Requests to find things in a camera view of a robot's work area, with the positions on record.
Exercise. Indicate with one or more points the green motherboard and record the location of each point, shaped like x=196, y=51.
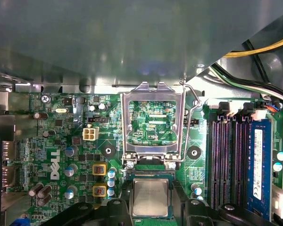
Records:
x=89, y=146

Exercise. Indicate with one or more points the grey power supply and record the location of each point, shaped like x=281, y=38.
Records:
x=108, y=42

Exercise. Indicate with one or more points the blue RAM stick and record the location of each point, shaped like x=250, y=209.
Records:
x=259, y=164

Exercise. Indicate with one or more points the silver CPU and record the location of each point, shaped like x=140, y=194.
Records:
x=151, y=197

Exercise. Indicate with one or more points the black PC case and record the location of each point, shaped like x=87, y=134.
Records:
x=2, y=106

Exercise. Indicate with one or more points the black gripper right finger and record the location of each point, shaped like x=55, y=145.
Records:
x=195, y=212

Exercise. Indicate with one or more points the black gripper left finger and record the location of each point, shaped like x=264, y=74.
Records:
x=113, y=212

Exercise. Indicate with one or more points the metal socket cover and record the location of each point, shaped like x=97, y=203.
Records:
x=153, y=96

